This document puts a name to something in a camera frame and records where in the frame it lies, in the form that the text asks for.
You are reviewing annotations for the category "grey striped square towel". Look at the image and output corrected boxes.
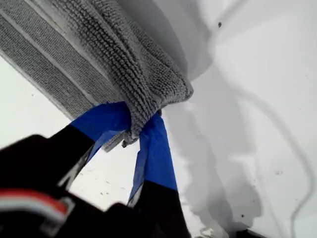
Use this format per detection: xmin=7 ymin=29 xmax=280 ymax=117
xmin=0 ymin=0 xmax=194 ymax=152

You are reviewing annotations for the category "red white servo wire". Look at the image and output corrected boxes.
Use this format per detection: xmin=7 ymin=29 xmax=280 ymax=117
xmin=0 ymin=189 xmax=69 ymax=225

